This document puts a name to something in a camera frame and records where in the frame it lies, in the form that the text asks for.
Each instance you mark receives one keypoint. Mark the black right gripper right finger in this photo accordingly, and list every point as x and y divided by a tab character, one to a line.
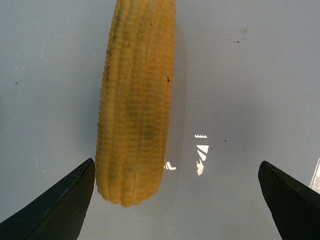
295	208

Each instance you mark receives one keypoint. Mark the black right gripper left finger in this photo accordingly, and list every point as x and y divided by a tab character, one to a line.
58	213

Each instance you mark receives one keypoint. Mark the yellow corn cob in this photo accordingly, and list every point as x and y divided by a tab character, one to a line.
135	101

